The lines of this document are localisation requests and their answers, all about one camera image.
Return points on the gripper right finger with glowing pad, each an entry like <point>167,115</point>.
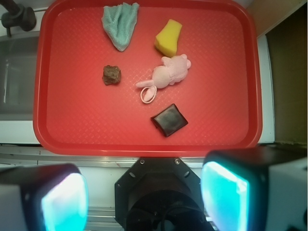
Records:
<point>256,189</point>

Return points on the light blue cloth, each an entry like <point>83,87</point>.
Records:
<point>119,23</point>

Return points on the brown rock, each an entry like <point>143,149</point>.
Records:
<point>111,75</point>

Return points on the black square pad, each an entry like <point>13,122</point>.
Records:
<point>169,120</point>

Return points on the pink plush toy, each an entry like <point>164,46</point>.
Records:
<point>172,70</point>

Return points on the metal sink basin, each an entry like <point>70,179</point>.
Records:
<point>18,59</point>

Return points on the red plastic tray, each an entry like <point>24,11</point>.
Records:
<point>76,113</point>

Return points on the yellow sponge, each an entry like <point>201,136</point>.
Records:
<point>166,41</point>

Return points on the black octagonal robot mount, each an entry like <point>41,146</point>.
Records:
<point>160,194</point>

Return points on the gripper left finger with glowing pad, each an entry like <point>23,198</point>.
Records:
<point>43,198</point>

